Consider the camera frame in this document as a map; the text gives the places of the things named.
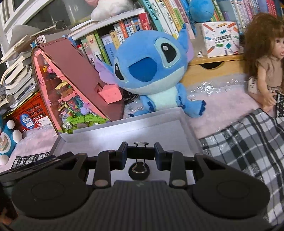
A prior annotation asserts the row of books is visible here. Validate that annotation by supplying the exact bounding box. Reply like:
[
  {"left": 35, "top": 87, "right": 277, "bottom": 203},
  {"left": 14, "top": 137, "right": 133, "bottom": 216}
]
[{"left": 65, "top": 1, "right": 280, "bottom": 63}]

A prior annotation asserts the Doraemon plush toy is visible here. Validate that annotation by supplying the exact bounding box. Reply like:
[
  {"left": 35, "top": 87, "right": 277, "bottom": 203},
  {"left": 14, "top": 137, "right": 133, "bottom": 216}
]
[{"left": 0, "top": 117, "right": 23, "bottom": 166}]

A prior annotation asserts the stack of books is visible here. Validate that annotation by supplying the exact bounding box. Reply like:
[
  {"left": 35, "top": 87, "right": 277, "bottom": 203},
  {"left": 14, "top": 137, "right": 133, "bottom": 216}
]
[{"left": 1, "top": 25, "right": 71, "bottom": 115}]

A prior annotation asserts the wooden drawer box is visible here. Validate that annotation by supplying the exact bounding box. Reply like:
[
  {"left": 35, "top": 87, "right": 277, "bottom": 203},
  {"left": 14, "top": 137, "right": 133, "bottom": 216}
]
[{"left": 181, "top": 54, "right": 245, "bottom": 87}]

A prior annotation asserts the white pencil pattern box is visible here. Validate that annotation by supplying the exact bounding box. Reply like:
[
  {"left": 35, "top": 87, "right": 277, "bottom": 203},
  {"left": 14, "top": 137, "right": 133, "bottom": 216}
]
[{"left": 195, "top": 21, "right": 241, "bottom": 58}]

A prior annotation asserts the brown haired doll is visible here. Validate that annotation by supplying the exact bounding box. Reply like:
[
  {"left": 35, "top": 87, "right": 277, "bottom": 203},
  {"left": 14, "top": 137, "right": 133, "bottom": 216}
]
[{"left": 244, "top": 12, "right": 283, "bottom": 113}]

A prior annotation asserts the black white plaid cloth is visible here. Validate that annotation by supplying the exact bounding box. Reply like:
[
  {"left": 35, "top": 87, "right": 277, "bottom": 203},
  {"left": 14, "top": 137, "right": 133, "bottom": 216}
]
[{"left": 10, "top": 107, "right": 284, "bottom": 226}]

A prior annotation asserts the white pink plush toy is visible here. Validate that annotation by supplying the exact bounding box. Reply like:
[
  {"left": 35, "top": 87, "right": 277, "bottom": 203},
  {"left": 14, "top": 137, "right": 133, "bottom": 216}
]
[{"left": 85, "top": 0, "right": 135, "bottom": 22}]

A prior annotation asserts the Stitch plush toy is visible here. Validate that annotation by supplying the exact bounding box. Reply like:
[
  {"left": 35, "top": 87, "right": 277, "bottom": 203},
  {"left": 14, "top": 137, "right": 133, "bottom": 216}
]
[{"left": 94, "top": 25, "right": 206, "bottom": 118}]

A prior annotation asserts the white shallow cardboard box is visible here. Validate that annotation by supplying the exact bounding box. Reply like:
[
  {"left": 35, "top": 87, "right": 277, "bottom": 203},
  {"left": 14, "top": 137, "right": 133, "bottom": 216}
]
[{"left": 49, "top": 108, "right": 202, "bottom": 189}]

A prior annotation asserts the black binder clip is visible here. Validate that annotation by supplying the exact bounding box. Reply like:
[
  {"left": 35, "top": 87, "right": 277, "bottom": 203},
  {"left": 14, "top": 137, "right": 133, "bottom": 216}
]
[{"left": 127, "top": 141, "right": 155, "bottom": 163}]

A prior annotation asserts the black round puck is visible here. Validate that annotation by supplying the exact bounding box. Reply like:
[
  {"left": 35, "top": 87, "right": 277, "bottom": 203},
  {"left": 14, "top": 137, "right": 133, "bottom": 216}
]
[{"left": 128, "top": 162, "right": 150, "bottom": 181}]

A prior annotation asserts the pink triangular diorama house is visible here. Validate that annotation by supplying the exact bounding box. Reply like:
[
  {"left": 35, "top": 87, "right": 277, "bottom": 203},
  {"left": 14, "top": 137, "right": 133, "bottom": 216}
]
[{"left": 31, "top": 38, "right": 124, "bottom": 133}]

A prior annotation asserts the red plastic crate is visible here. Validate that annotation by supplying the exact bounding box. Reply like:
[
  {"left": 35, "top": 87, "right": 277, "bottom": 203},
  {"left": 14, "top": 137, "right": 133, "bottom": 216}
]
[{"left": 7, "top": 92, "right": 52, "bottom": 132}]

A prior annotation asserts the blue white plush toy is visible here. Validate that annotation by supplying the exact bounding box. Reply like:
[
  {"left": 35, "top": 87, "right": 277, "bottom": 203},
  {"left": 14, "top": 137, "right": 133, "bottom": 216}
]
[{"left": 189, "top": 0, "right": 214, "bottom": 23}]

